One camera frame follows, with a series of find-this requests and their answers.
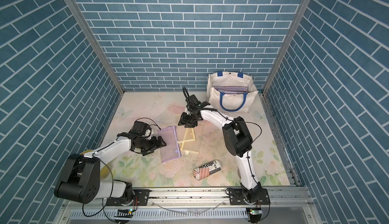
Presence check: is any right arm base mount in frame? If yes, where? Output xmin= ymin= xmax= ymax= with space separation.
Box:
xmin=225 ymin=188 xmax=270 ymax=206

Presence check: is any yellow bowl with items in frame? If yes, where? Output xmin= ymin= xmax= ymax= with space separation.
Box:
xmin=81 ymin=150 xmax=111 ymax=180

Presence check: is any crushed striped drink can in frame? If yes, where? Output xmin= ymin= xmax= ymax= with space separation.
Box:
xmin=193 ymin=160 xmax=221 ymax=180

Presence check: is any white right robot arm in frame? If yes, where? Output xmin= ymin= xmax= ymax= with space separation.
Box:
xmin=178 ymin=88 xmax=262 ymax=203

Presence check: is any purple mesh pouch bottom left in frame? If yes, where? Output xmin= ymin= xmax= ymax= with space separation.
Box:
xmin=158 ymin=126 xmax=181 ymax=164

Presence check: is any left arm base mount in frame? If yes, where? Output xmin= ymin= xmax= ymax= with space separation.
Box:
xmin=106 ymin=189 xmax=151 ymax=207

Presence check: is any white canvas tote bag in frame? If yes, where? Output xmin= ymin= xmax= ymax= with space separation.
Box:
xmin=206 ymin=71 xmax=258 ymax=113

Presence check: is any purple mesh pouch lower left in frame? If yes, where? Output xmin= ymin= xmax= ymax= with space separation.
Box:
xmin=213 ymin=86 xmax=248 ymax=94

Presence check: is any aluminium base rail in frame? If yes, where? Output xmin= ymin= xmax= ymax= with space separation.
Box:
xmin=54 ymin=186 xmax=321 ymax=224

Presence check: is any cream yellow pouch bottom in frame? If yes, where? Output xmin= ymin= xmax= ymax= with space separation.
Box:
xmin=179 ymin=123 xmax=205 ymax=155

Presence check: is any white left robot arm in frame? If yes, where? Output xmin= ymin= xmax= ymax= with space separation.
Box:
xmin=54 ymin=121 xmax=167 ymax=205

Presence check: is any purple mesh pouch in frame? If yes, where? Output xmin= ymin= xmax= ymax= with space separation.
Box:
xmin=158 ymin=126 xmax=181 ymax=164
xmin=213 ymin=86 xmax=248 ymax=94

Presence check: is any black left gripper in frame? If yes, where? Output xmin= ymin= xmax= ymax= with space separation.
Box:
xmin=136 ymin=134 xmax=167 ymax=155

